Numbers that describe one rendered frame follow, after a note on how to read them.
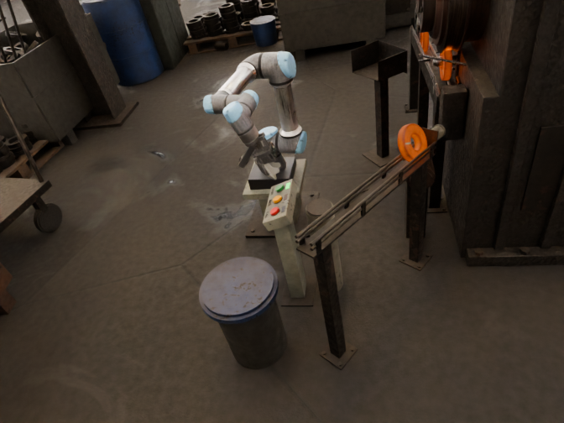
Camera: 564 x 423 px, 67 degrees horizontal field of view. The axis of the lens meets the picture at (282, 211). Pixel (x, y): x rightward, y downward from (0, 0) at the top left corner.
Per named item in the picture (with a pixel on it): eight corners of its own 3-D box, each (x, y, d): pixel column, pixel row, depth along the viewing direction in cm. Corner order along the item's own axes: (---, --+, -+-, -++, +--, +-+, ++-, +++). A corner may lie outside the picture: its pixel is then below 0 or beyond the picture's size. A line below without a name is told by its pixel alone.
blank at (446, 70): (445, 62, 207) (438, 63, 207) (449, 37, 193) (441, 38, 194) (449, 86, 200) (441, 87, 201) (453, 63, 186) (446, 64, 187)
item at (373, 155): (381, 141, 304) (378, 39, 258) (405, 156, 285) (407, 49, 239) (357, 152, 299) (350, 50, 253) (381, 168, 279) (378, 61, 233)
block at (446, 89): (461, 131, 197) (467, 82, 182) (464, 140, 192) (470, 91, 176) (436, 133, 200) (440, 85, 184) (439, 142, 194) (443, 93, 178)
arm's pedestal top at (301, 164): (243, 200, 236) (242, 194, 234) (255, 166, 260) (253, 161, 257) (300, 198, 229) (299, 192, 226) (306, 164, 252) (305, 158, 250)
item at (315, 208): (343, 274, 217) (333, 196, 184) (342, 294, 208) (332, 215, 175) (320, 275, 220) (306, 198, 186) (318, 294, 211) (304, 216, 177)
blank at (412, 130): (430, 159, 175) (424, 159, 178) (423, 121, 174) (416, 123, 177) (408, 163, 166) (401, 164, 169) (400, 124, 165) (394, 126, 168)
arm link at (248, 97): (232, 88, 171) (221, 102, 164) (258, 87, 168) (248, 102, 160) (237, 105, 177) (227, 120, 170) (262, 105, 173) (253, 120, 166)
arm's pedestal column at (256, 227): (246, 237, 251) (235, 205, 234) (259, 195, 280) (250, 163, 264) (312, 237, 241) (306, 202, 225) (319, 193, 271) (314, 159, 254)
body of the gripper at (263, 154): (276, 162, 168) (260, 138, 162) (258, 169, 172) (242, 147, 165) (279, 151, 174) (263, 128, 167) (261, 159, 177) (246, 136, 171)
